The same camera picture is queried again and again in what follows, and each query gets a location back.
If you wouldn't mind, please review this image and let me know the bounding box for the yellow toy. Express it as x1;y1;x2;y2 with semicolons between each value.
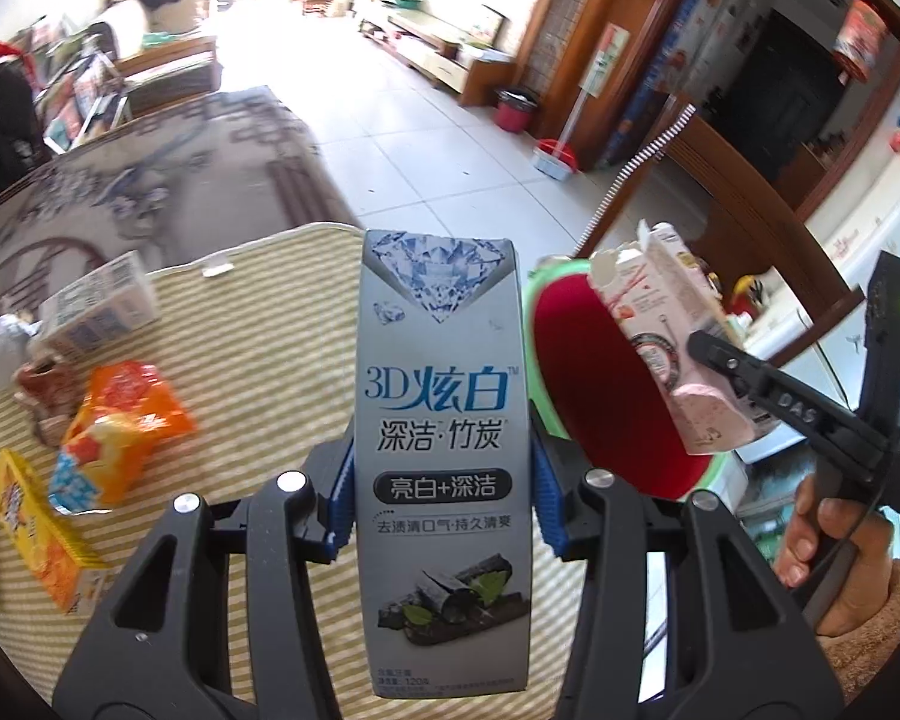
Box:
727;274;766;320

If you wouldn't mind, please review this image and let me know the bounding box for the orange snack bag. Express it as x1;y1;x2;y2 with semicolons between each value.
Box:
49;361;198;517

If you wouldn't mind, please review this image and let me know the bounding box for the low television cabinet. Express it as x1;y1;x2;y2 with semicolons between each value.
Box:
356;0;515;110

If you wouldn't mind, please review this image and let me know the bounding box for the white spiral wrap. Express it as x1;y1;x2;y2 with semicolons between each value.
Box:
570;106;697;260

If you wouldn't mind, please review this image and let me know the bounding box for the grey toothpaste box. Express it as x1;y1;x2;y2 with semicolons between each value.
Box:
349;229;535;700

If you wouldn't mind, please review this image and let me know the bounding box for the wooden sofa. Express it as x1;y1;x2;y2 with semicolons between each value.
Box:
112;37;222;117

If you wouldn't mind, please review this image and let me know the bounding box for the black clothing pile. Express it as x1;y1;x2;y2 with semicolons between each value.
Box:
0;52;53;203

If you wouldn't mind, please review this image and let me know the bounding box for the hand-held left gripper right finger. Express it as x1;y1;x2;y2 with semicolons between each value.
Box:
529;420;848;720

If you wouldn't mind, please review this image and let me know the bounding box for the green striped table mat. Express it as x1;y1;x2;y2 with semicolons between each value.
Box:
0;221;646;720

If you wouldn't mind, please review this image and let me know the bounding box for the pink milk carton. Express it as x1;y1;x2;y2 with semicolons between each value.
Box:
586;219;777;457

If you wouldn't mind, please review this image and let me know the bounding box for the white and blue carton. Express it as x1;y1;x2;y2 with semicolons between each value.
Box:
34;250;160;357

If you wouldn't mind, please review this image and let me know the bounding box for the blue and red dustpan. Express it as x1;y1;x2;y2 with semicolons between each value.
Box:
532;139;578;181

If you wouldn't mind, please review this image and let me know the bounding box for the yellow snack box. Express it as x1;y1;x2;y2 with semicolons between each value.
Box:
0;448;110;614

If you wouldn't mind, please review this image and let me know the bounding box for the white wall sign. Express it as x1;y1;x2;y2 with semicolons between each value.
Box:
585;22;631;98

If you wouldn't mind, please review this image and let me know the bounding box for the small red waste bin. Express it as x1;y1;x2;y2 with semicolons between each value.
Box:
493;88;539;134

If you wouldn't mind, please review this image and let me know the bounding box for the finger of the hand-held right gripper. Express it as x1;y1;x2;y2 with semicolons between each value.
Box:
686;330;867;462

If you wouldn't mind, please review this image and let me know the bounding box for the black and white cloth pile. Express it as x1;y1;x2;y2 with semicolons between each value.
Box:
105;0;188;53

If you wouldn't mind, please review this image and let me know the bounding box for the red hanging ornament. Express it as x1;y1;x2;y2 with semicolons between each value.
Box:
832;0;882;83

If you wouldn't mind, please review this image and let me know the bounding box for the crumpled white wrapper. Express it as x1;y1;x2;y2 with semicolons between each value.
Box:
0;313;42;391

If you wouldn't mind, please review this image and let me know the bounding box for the rack of magazines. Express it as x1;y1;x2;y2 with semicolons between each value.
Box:
34;52;132;155

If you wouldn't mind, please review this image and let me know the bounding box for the red bin with green rim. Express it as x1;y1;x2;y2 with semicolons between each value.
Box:
521;255;736;503

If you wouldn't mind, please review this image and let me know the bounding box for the brown wooden chair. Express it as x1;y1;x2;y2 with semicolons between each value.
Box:
649;94;871;331

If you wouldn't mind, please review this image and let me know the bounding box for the person's right hand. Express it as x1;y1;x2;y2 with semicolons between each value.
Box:
776;476;897;635

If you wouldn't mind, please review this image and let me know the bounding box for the person's right forearm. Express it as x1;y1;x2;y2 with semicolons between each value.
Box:
817;559;900;691

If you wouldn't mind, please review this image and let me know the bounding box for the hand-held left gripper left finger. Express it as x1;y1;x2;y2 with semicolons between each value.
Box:
52;436;361;720

